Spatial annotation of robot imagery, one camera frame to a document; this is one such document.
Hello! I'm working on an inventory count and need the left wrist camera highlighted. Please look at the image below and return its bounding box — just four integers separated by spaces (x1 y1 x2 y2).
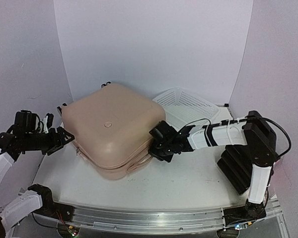
39 113 54 133

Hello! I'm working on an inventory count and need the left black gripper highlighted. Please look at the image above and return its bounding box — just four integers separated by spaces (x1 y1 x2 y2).
23 126 74 156

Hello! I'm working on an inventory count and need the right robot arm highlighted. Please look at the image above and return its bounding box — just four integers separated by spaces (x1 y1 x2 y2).
149 111 292 220

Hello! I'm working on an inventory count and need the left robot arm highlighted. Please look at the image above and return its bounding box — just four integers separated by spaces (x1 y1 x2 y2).
0 110 75 238

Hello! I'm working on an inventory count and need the pink hard-shell suitcase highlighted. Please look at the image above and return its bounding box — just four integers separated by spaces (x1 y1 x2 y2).
61 83 166 180

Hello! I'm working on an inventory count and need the black pink tiered rack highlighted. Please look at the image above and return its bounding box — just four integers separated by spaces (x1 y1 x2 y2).
216 116 281 195

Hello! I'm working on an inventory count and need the white plastic mesh basket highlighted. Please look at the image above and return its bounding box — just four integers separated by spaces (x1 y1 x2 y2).
153 88 220 129

